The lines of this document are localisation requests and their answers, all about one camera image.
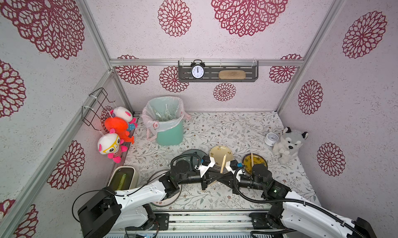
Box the cream round plate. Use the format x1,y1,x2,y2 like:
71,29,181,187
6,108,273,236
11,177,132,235
209,146,234,167

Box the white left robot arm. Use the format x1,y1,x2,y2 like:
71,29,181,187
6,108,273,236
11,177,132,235
73,154,224,238

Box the white orange patterned plate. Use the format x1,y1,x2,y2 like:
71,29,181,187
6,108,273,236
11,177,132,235
148,169,183,207

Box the dark green glass plate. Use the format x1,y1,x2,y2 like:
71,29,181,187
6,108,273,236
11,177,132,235
181,149,207,165

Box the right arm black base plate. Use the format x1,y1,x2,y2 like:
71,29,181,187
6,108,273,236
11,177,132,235
249,212,274,230

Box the white pink plush doll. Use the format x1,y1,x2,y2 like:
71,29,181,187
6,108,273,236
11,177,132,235
110,106,137,131

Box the black wire wall basket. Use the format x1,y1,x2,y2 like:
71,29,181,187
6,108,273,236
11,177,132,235
81,87,117,132

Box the small white round timer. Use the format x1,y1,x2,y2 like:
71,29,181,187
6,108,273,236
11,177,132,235
264,132,279,147

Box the green trash bin with bag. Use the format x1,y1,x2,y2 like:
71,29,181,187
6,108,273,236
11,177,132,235
142,96,191,146

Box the wooden brush on shelf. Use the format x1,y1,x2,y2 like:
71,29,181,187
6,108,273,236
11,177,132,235
218,70,246,80

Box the grey husky plush dog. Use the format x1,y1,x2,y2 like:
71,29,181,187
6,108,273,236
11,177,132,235
272,127,309,164

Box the red orange plush toy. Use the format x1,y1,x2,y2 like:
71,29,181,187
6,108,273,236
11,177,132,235
104,117,134,144

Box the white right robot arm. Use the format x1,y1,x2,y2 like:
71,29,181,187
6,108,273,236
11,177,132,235
217,161,376,238

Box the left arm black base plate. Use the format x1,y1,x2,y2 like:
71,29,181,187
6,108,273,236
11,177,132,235
126,213,170,231

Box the black alarm clock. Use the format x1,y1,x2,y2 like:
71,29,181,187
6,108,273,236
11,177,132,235
191,59,206,79

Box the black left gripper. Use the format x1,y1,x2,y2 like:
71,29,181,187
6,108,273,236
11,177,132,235
178,168,223,191

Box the grey wall shelf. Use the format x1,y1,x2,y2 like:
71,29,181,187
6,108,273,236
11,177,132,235
177,60,259,82

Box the white plush doll yellow glasses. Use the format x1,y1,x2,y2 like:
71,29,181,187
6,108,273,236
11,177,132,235
97,129,127,163

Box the yellow patterned plate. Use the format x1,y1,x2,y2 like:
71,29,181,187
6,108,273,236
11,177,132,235
242,154,268,175

